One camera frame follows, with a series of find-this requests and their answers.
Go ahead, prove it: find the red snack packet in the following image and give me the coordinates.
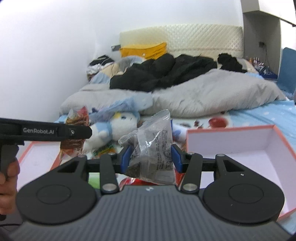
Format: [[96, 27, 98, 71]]
[[60, 106, 90, 158]]

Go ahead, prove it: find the white blue plush bird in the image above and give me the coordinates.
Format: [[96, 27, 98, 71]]
[[82, 112, 139, 153]]

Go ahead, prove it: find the blue chair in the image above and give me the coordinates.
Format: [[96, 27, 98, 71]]
[[277, 47, 296, 95]]

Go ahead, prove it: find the cream quilted headboard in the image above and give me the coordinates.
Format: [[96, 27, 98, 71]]
[[119, 24, 244, 59]]

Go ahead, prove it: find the green pickled vegetable packet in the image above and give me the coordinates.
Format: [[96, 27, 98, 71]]
[[92, 143, 117, 158]]

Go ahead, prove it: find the black clothes pile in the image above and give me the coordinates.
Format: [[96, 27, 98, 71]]
[[109, 53, 217, 92]]

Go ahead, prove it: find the yellow pillow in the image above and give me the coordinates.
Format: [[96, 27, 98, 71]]
[[119, 42, 167, 60]]

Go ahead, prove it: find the pink box lid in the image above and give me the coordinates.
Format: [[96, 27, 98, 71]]
[[18, 141, 60, 171]]

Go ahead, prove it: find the black garment by headboard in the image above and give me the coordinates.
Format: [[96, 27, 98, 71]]
[[217, 53, 247, 73]]

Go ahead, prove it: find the clear dark snack packet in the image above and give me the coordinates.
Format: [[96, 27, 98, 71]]
[[119, 109, 176, 185]]

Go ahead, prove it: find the person's left hand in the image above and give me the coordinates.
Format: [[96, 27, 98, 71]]
[[0, 158, 20, 215]]

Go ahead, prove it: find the pink box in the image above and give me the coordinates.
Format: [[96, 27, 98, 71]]
[[186, 125, 295, 220]]

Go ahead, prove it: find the grey duvet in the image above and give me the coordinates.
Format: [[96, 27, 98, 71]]
[[59, 69, 285, 118]]

